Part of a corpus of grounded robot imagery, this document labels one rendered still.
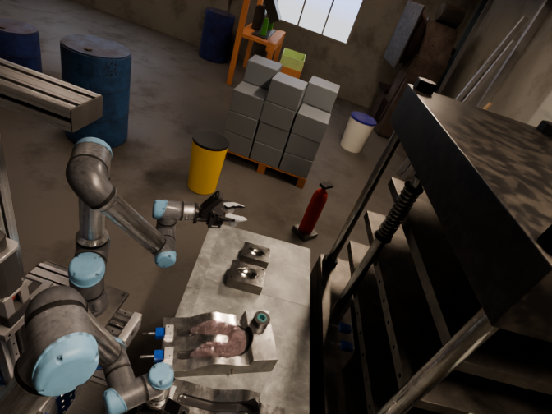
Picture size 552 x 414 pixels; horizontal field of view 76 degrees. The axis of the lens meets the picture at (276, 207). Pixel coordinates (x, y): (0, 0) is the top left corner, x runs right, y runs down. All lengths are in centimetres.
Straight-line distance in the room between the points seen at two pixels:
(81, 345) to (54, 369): 6
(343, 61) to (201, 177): 572
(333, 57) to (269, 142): 469
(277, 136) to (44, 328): 380
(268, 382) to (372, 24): 785
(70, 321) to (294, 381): 120
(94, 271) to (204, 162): 247
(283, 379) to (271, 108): 317
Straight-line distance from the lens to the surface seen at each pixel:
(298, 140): 437
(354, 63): 883
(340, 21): 870
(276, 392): 178
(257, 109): 434
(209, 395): 161
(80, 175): 119
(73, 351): 84
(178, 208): 139
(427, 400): 147
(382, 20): 873
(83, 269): 144
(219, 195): 136
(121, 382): 122
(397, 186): 198
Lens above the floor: 234
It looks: 35 degrees down
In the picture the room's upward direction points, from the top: 20 degrees clockwise
